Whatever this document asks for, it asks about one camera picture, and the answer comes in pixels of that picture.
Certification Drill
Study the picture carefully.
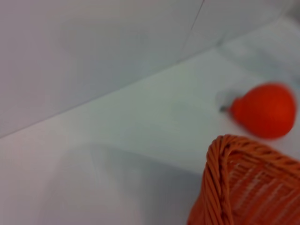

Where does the orange toy pear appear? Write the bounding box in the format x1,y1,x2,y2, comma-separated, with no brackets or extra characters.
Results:
219,82,298,140

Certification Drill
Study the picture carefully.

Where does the orange woven plastic basket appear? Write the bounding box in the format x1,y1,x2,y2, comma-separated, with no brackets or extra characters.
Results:
187,134,300,225

